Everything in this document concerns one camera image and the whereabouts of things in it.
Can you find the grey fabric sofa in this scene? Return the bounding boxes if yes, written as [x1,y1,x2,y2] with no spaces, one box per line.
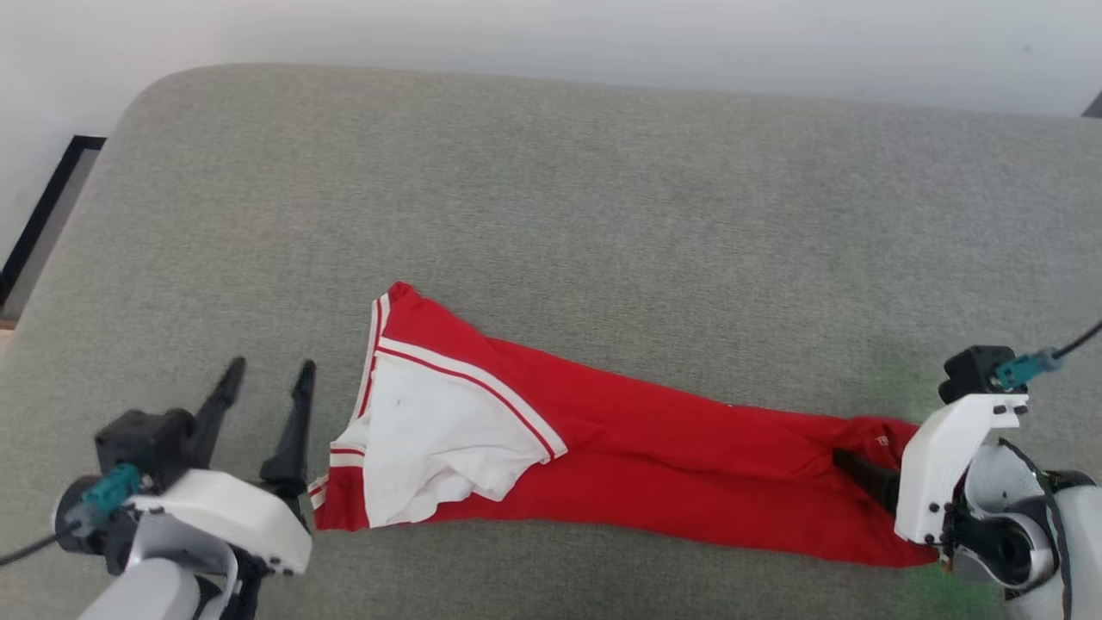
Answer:
[0,63,1102,620]

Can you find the left camera cable teal plug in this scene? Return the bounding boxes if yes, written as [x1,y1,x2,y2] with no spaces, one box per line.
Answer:
[0,463,141,567]

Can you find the red and white basketball jersey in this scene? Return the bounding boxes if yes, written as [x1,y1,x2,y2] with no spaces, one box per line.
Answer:
[308,282,939,569]

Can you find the black frame edge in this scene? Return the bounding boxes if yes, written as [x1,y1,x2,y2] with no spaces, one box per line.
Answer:
[0,135,107,307]

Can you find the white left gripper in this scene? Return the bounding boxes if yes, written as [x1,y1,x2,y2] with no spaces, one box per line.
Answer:
[127,357,317,576]

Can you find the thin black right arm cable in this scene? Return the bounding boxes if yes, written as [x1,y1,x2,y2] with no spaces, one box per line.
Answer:
[1003,439,1073,620]

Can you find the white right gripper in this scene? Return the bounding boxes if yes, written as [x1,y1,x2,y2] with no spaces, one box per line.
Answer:
[833,394,1030,545]

